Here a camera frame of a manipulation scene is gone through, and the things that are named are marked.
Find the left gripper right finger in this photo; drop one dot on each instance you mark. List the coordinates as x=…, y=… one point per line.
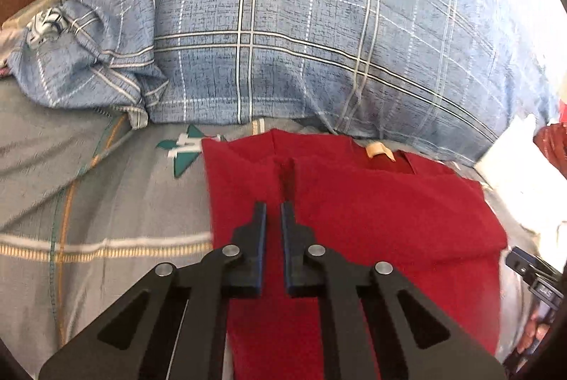
x=374, y=323

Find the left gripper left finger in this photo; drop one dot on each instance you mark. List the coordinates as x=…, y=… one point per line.
x=172, y=323

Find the red knit sweater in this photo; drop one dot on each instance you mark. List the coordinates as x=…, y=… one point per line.
x=417, y=214

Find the person's right hand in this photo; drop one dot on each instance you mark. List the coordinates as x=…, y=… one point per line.
x=535, y=329

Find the white pillow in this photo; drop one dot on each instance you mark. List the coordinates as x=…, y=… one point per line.
x=532, y=190

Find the grey patterned bed sheet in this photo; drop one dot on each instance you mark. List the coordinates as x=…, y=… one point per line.
x=88, y=205

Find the blue plaid pillow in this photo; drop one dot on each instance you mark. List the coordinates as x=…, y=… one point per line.
x=445, y=76

